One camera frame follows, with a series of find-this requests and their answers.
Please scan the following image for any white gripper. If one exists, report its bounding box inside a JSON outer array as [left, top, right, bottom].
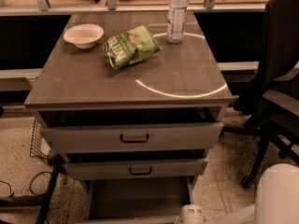
[[174, 204, 206, 224]]

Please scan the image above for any grey drawer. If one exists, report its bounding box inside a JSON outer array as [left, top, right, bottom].
[[65, 150, 208, 180], [38, 107, 223, 154], [88, 176, 193, 221]]

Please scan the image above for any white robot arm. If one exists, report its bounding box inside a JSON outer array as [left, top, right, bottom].
[[174, 163, 299, 224]]

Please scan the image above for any grey wooden drawer cabinet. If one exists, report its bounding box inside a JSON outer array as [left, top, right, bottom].
[[25, 12, 232, 224]]

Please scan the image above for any black office chair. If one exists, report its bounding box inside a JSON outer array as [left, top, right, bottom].
[[222, 0, 299, 189]]

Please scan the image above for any black stand leg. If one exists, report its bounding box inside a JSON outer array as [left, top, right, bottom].
[[0, 155, 65, 224]]

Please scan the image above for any green chip bag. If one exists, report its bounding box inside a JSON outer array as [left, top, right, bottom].
[[105, 25, 162, 70]]

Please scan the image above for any white paper bowl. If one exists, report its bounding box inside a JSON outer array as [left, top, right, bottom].
[[64, 24, 104, 49]]

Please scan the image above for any clear plastic water bottle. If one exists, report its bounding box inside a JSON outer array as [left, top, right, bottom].
[[166, 0, 188, 43]]

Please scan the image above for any wire mesh basket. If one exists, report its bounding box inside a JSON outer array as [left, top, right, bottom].
[[30, 119, 54, 165]]

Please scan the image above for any black floor cable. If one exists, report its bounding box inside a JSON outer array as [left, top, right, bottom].
[[0, 171, 53, 199]]

